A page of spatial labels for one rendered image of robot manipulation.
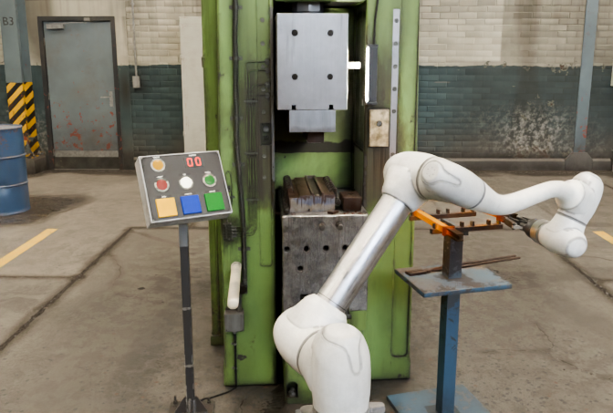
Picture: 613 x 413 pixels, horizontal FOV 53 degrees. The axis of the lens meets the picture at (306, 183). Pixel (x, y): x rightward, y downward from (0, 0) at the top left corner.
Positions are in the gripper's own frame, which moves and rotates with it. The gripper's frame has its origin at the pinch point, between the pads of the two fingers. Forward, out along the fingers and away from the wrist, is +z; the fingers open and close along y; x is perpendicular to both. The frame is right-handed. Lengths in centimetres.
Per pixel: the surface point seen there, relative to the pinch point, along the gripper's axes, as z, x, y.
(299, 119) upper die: 49, 35, -72
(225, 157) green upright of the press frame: 68, 17, -102
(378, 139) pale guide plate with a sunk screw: 55, 25, -34
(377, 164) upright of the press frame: 57, 13, -33
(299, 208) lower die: 50, -4, -72
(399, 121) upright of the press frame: 56, 33, -24
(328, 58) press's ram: 46, 61, -60
